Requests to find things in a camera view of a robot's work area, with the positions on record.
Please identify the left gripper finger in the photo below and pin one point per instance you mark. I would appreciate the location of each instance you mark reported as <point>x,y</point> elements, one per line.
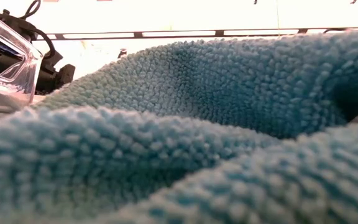
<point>66,76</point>

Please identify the light blue microfiber towel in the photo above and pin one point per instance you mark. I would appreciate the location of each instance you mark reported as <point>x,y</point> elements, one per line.
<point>179,140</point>

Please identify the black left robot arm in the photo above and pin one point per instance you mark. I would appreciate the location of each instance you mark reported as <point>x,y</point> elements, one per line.
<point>14,25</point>

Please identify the clear plastic basket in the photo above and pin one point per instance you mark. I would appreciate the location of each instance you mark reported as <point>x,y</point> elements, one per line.
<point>30,74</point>

